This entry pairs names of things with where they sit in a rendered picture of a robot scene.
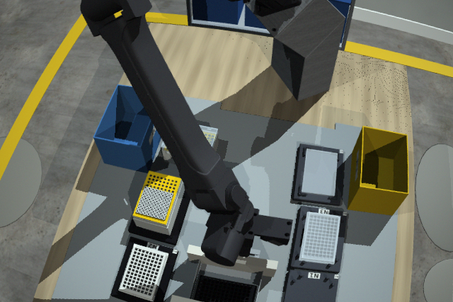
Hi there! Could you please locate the yellow open-top box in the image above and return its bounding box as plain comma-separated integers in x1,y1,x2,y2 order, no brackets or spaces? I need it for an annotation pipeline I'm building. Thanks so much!
348,126,408,216

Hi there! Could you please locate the grey flat mat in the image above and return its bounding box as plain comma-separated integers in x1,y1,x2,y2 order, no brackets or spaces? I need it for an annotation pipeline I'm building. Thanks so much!
50,96,398,302

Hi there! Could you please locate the blue open-top bin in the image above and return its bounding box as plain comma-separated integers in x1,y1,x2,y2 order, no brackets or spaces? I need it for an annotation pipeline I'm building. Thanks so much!
93,84,161,173

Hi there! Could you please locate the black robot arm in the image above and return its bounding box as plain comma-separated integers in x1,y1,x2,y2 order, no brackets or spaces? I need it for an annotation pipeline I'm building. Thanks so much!
80,0,293,267

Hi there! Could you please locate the white multi-well plate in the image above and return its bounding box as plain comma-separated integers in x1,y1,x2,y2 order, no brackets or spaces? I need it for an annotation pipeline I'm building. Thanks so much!
299,211,340,265
118,244,169,302

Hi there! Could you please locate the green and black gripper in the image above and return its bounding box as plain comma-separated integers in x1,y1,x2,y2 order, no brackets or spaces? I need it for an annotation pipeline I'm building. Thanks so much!
239,228,251,257

